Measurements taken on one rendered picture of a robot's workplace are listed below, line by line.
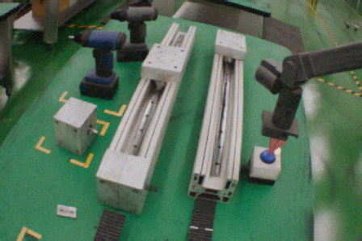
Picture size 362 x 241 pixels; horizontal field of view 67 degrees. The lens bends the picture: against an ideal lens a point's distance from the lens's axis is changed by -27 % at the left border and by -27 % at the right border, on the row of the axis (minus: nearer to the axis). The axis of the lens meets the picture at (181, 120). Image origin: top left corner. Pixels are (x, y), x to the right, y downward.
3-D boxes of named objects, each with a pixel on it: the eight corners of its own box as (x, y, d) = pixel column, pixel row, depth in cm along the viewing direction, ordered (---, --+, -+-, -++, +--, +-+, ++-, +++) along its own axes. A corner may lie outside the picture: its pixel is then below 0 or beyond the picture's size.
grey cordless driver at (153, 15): (151, 61, 127) (159, 10, 114) (98, 64, 122) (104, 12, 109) (148, 52, 133) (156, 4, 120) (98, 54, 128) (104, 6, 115)
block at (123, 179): (151, 217, 74) (153, 192, 68) (98, 202, 74) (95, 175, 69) (158, 190, 81) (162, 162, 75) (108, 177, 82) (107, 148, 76)
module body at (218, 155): (228, 203, 80) (238, 179, 75) (187, 196, 81) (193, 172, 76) (238, 54, 144) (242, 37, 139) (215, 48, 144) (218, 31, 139)
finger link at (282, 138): (253, 141, 88) (263, 111, 82) (276, 145, 88) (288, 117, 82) (252, 159, 83) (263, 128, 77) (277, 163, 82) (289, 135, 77)
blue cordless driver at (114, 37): (115, 102, 105) (121, 37, 92) (62, 92, 106) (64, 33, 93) (121, 88, 111) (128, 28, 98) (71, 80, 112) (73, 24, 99)
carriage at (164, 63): (177, 92, 103) (180, 72, 99) (139, 85, 104) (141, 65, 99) (185, 66, 116) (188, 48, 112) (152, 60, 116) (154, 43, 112)
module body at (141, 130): (148, 188, 81) (150, 162, 76) (108, 177, 82) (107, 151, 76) (194, 44, 145) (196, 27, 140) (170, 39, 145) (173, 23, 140)
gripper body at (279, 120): (260, 115, 83) (267, 90, 78) (295, 124, 82) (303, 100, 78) (261, 133, 78) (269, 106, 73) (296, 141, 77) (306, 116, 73)
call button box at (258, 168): (273, 186, 86) (281, 170, 82) (240, 181, 87) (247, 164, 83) (273, 166, 93) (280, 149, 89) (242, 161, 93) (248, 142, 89)
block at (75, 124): (89, 160, 85) (86, 131, 79) (56, 145, 87) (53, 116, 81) (104, 137, 93) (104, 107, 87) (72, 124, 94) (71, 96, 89)
